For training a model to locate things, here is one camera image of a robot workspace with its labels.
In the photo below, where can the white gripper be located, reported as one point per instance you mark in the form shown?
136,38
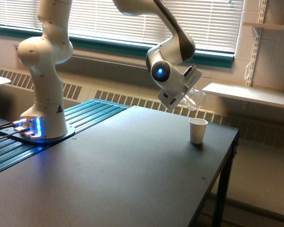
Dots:
174,84

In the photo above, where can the clear plastic cup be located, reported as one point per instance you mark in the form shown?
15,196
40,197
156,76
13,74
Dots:
194,99

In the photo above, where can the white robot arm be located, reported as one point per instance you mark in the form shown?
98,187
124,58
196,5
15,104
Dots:
45,120

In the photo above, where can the white paper cup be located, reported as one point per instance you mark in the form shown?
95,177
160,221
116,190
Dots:
197,130

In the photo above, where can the teal window sill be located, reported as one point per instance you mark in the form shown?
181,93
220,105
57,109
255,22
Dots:
216,59

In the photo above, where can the white window blinds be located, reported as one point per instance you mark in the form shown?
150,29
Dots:
213,24

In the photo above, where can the black table leg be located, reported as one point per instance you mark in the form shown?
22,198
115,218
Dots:
223,184

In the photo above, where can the baseboard radiator grille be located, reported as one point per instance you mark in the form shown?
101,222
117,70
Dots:
259,131

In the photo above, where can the white lower wall shelf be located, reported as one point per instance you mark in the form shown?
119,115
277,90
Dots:
250,94

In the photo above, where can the white wall shelf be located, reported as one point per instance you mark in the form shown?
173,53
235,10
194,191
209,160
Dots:
267,26
250,94

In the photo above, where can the white shelf bracket rail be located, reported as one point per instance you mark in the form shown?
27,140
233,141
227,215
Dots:
257,32

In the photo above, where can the white upper wall shelf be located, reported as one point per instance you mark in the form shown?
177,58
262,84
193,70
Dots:
267,26

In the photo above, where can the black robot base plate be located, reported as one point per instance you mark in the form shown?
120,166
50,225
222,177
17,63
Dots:
20,137

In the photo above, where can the blue aluminium rail base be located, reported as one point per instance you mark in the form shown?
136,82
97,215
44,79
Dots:
15,148

